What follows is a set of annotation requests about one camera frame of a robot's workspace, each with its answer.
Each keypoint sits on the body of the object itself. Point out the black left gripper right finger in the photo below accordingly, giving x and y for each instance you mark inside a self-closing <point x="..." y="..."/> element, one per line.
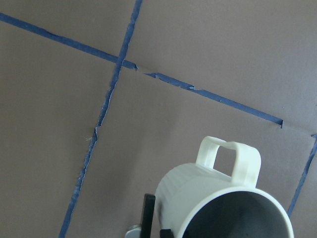
<point x="165" y="233"/>

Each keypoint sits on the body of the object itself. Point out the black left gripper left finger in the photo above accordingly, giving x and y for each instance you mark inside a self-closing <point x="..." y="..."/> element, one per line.
<point x="147" y="215"/>

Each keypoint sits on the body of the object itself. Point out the white ribbed HOME mug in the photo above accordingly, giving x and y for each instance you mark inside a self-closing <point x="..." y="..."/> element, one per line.
<point x="217" y="197"/>

